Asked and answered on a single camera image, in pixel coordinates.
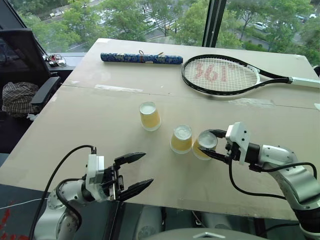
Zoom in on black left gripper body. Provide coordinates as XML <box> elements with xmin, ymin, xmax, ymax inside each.
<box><xmin>99</xmin><ymin>164</ymin><xmax>125</xmax><ymax>201</ymax></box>

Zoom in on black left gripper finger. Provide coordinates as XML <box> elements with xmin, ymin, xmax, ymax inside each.
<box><xmin>114</xmin><ymin>151</ymin><xmax>147</xmax><ymax>166</ymax></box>
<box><xmin>119</xmin><ymin>177</ymin><xmax>155</xmax><ymax>202</ymax></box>

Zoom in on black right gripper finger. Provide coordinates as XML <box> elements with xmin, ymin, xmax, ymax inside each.
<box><xmin>198</xmin><ymin>147</ymin><xmax>231</xmax><ymax>164</ymax></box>
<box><xmin>203</xmin><ymin>128</ymin><xmax>229</xmax><ymax>139</ymax></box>

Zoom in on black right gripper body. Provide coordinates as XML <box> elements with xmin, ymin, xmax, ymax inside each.
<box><xmin>224</xmin><ymin>139</ymin><xmax>241</xmax><ymax>164</ymax></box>

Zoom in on yellow paper cup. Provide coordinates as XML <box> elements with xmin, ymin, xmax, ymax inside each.
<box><xmin>138</xmin><ymin>101</ymin><xmax>162</xmax><ymax>132</ymax></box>
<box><xmin>192</xmin><ymin>131</ymin><xmax>219</xmax><ymax>161</ymax></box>
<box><xmin>170</xmin><ymin>124</ymin><xmax>194</xmax><ymax>155</ymax></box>

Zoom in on grey rounded shape under table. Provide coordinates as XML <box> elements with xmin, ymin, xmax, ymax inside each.
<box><xmin>132</xmin><ymin>205</ymin><xmax>166</xmax><ymax>240</ymax></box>
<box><xmin>199</xmin><ymin>211</ymin><xmax>241</xmax><ymax>230</ymax></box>

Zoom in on black and white tennis racket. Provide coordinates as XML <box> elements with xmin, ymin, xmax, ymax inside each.
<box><xmin>180</xmin><ymin>54</ymin><xmax>320</xmax><ymax>101</ymax></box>

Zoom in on grey rounded robot torso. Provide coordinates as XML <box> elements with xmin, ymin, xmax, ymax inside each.
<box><xmin>154</xmin><ymin>226</ymin><xmax>254</xmax><ymax>240</ymax></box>

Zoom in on blue patterned rolled scroll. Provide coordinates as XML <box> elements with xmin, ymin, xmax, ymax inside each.
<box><xmin>99</xmin><ymin>49</ymin><xmax>184</xmax><ymax>67</ymax></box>

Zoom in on checked cloth bundle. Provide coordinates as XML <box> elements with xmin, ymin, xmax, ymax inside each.
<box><xmin>1</xmin><ymin>81</ymin><xmax>41</xmax><ymax>119</ymax></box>

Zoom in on black office chair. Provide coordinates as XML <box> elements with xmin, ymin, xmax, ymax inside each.
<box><xmin>0</xmin><ymin>28</ymin><xmax>62</xmax><ymax>124</ymax></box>

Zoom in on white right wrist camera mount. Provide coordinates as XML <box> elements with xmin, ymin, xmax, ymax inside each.
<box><xmin>224</xmin><ymin>121</ymin><xmax>251</xmax><ymax>166</ymax></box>

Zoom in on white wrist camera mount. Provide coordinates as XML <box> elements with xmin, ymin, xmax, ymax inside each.
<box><xmin>84</xmin><ymin>153</ymin><xmax>106</xmax><ymax>203</ymax></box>
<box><xmin>224</xmin><ymin>121</ymin><xmax>251</xmax><ymax>166</ymax></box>

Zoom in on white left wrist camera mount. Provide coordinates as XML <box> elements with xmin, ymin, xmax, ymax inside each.
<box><xmin>84</xmin><ymin>153</ymin><xmax>106</xmax><ymax>203</ymax></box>

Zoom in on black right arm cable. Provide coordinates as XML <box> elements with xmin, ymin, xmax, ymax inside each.
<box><xmin>228</xmin><ymin>159</ymin><xmax>319</xmax><ymax>201</ymax></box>

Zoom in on thin white floor cable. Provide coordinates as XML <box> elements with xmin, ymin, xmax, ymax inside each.
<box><xmin>0</xmin><ymin>196</ymin><xmax>49</xmax><ymax>211</ymax></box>

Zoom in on black window frame post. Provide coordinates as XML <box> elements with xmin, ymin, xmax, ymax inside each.
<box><xmin>201</xmin><ymin>0</ymin><xmax>229</xmax><ymax>48</ymax></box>

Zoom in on small clutter of cables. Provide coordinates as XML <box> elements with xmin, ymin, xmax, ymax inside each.
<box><xmin>41</xmin><ymin>52</ymin><xmax>67</xmax><ymax>68</ymax></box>

